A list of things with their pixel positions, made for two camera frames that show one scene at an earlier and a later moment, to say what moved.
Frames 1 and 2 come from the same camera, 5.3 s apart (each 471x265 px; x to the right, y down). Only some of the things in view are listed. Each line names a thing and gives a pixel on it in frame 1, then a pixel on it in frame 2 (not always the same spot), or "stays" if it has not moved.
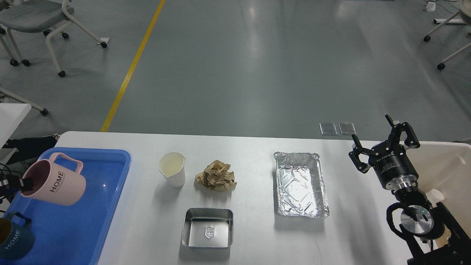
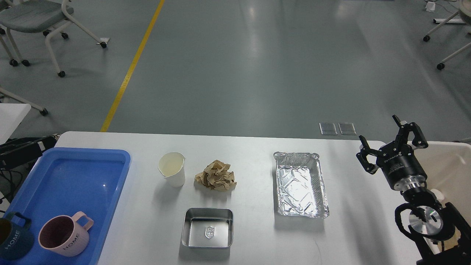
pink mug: [58, 180] → [65, 236]
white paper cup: [171, 165] stays
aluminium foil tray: [301, 187] stays
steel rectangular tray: [206, 228] stays
